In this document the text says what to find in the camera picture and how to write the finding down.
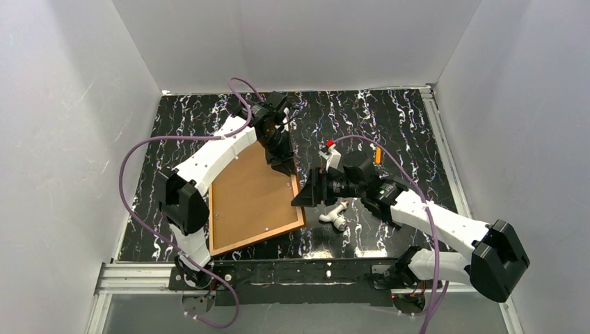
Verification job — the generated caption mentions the orange handled screwdriver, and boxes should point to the orange handled screwdriver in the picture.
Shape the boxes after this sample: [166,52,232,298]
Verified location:
[374,147,382,165]

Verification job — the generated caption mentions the wooden picture frame with photo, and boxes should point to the wooden picture frame with photo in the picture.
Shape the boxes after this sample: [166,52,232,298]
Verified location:
[208,142,306,255]

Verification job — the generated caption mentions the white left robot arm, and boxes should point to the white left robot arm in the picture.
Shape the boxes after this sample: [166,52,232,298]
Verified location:
[154,92,296,288]

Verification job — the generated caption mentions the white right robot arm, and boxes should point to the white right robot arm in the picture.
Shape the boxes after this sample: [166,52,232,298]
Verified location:
[291,151,530,303]

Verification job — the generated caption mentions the white plastic spray nozzle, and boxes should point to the white plastic spray nozzle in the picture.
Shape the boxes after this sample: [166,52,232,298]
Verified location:
[319,200,349,232]

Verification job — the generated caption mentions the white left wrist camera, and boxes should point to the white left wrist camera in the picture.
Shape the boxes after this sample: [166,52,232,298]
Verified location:
[275,107,292,127]

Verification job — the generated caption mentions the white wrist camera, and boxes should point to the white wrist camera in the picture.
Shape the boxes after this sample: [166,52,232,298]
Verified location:
[275,107,292,127]
[319,140,342,170]

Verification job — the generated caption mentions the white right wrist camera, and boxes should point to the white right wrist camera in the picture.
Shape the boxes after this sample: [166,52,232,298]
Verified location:
[319,140,342,170]

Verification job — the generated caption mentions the aluminium side rail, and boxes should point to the aluminium side rail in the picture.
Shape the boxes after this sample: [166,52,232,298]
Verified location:
[419,86,472,218]

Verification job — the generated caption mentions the aluminium rail base frame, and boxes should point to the aluminium rail base frame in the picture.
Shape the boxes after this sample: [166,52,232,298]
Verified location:
[85,260,524,334]

